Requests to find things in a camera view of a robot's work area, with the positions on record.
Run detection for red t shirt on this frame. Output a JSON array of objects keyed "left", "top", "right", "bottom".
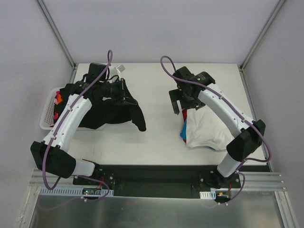
[{"left": 182, "top": 109, "right": 187, "bottom": 122}]

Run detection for black t shirt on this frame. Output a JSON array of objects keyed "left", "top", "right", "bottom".
[
  {"left": 80, "top": 78, "right": 146, "bottom": 132},
  {"left": 56, "top": 84, "right": 73, "bottom": 120}
]

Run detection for white t shirt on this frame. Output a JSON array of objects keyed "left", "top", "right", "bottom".
[{"left": 186, "top": 106, "right": 234, "bottom": 151}]

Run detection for white plastic laundry basket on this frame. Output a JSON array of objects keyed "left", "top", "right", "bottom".
[{"left": 38, "top": 87, "right": 105, "bottom": 131}]

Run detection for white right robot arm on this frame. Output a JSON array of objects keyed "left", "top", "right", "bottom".
[{"left": 169, "top": 66, "right": 266, "bottom": 189}]

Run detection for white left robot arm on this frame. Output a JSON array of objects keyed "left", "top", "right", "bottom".
[{"left": 30, "top": 63, "right": 147, "bottom": 185}]

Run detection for black t shirt in basket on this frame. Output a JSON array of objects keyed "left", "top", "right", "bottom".
[{"left": 56, "top": 84, "right": 73, "bottom": 120}]

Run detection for orange t shirt in basket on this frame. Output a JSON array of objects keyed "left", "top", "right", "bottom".
[{"left": 57, "top": 92, "right": 63, "bottom": 104}]

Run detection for pink t shirt in basket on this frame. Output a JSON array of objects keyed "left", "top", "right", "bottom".
[{"left": 53, "top": 91, "right": 59, "bottom": 124}]

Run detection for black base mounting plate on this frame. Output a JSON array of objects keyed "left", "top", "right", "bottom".
[{"left": 73, "top": 165, "right": 241, "bottom": 199}]

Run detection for right white cable duct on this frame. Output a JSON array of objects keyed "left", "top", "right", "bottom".
[{"left": 199, "top": 190, "right": 216, "bottom": 200}]

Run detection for white cable duct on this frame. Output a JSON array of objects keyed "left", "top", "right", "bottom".
[
  {"left": 39, "top": 187, "right": 114, "bottom": 197},
  {"left": 199, "top": 190, "right": 216, "bottom": 200}
]

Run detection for aluminium front rail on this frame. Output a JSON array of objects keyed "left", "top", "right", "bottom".
[{"left": 29, "top": 169, "right": 287, "bottom": 191}]

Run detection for left aluminium frame post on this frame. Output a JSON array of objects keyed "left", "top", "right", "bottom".
[{"left": 35, "top": 0, "right": 76, "bottom": 68}]

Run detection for aluminium frame post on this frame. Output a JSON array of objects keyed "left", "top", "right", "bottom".
[
  {"left": 35, "top": 0, "right": 76, "bottom": 68},
  {"left": 239, "top": 0, "right": 287, "bottom": 72}
]

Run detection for left white cable duct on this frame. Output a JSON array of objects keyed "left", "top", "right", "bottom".
[{"left": 39, "top": 187, "right": 114, "bottom": 197}]

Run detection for right aluminium frame post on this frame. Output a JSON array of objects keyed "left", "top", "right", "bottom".
[{"left": 239, "top": 0, "right": 287, "bottom": 72}]

